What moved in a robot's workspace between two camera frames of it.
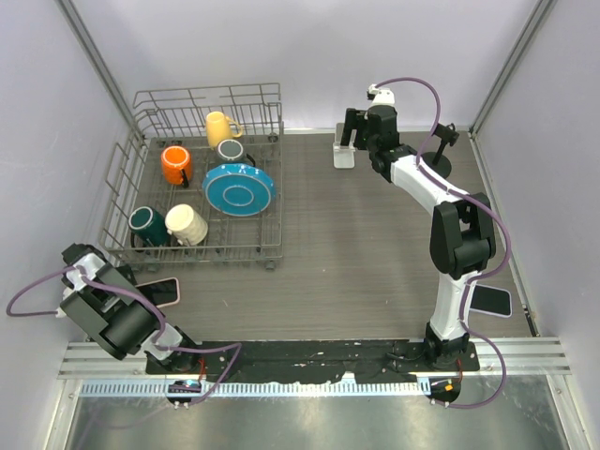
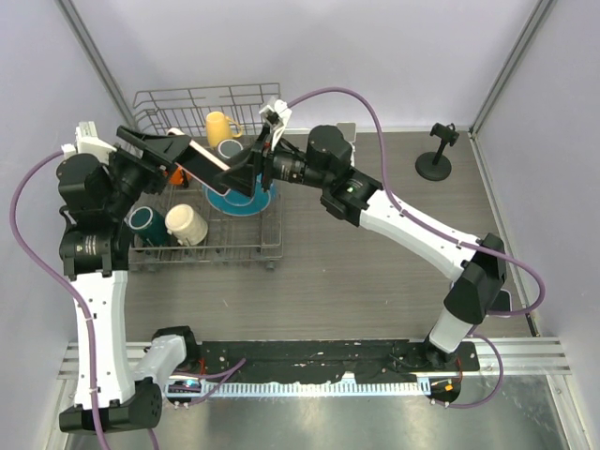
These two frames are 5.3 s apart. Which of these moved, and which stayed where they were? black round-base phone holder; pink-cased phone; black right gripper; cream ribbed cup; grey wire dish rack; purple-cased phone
Moved: black right gripper; pink-cased phone
Stayed: cream ribbed cup; purple-cased phone; grey wire dish rack; black round-base phone holder
